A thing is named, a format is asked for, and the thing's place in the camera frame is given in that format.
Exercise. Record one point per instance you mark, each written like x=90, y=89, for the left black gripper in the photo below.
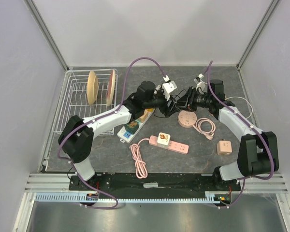
x=166, y=110

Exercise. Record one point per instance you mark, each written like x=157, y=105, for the pink rimmed plate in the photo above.
x=111, y=88

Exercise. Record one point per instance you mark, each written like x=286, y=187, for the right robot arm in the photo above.
x=258, y=153

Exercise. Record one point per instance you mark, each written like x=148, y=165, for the white multicolour power strip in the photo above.
x=126, y=137

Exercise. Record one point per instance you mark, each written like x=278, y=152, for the white wire dish rack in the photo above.
x=73, y=96

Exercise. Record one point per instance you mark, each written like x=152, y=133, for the beige plate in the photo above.
x=92, y=88

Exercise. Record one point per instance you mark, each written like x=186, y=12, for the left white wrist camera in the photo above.
x=168, y=88

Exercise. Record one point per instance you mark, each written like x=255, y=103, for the dark green cube socket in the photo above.
x=132, y=127

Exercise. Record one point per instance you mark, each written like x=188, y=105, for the pink long power strip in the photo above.
x=172, y=146

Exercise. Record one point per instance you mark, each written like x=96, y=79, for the pink round power socket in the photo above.
x=187, y=119

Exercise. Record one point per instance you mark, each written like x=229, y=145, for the grey slotted cable duct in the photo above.
x=85, y=198

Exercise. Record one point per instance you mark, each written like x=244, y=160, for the beige wooden cube socket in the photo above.
x=142, y=118

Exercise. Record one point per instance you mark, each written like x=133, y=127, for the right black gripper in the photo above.
x=187, y=100

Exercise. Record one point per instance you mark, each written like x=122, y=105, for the pink cube socket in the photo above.
x=224, y=147

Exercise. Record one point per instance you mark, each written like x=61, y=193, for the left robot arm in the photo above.
x=77, y=137

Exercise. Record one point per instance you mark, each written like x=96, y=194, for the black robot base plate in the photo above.
x=160, y=185

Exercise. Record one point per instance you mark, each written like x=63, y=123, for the white cube socket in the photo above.
x=163, y=140

